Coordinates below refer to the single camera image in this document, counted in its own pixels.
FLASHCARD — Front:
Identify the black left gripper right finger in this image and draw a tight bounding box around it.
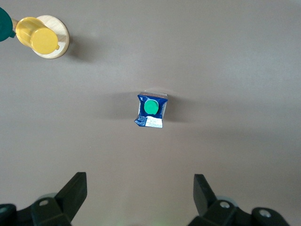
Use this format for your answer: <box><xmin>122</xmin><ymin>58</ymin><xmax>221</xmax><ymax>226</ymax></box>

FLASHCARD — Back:
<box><xmin>189</xmin><ymin>173</ymin><xmax>290</xmax><ymax>226</ymax></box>

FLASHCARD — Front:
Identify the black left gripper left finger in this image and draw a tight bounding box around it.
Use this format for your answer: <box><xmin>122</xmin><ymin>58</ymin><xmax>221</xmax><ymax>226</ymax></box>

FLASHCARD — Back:
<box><xmin>0</xmin><ymin>171</ymin><xmax>87</xmax><ymax>226</ymax></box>

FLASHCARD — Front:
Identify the blue white milk carton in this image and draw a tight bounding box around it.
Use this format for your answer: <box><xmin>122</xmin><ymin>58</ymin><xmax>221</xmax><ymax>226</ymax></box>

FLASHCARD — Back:
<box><xmin>134</xmin><ymin>90</ymin><xmax>169</xmax><ymax>129</ymax></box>

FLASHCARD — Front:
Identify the yellow plastic cup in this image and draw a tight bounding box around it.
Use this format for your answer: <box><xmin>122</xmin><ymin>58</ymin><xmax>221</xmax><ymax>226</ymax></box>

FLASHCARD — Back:
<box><xmin>15</xmin><ymin>16</ymin><xmax>61</xmax><ymax>55</ymax></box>

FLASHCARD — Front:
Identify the wooden cup stand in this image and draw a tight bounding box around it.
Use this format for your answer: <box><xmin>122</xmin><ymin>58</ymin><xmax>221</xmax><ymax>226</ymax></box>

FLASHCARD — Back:
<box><xmin>10</xmin><ymin>15</ymin><xmax>70</xmax><ymax>60</ymax></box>

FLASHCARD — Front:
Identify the dark green plastic cup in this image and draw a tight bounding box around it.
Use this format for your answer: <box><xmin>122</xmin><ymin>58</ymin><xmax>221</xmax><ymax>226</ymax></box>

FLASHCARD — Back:
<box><xmin>0</xmin><ymin>7</ymin><xmax>16</xmax><ymax>43</ymax></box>

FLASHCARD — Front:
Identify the brown table cover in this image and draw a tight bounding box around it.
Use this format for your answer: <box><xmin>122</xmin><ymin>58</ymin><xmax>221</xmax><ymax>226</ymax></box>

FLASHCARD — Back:
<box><xmin>0</xmin><ymin>0</ymin><xmax>301</xmax><ymax>226</ymax></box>

